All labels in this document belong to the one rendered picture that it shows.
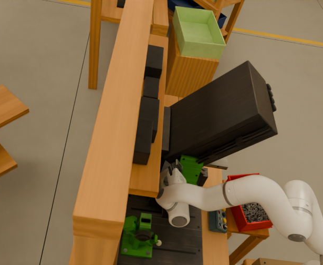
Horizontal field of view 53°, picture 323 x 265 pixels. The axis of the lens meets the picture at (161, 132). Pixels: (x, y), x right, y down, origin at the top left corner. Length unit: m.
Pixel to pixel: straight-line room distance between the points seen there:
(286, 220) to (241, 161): 2.25
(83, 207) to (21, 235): 2.12
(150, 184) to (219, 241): 0.80
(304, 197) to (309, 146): 2.74
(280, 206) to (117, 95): 0.65
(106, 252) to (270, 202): 0.60
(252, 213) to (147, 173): 1.00
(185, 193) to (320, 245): 0.51
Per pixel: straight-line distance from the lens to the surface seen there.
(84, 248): 0.73
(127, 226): 1.46
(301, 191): 1.22
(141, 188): 1.08
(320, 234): 1.31
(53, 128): 3.21
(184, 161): 1.55
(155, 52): 1.46
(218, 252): 1.78
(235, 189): 1.14
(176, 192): 1.24
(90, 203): 0.59
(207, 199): 1.21
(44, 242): 2.66
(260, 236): 2.06
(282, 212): 1.14
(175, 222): 1.32
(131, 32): 0.96
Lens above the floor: 2.47
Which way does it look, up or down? 49 degrees down
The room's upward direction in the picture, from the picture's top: 17 degrees clockwise
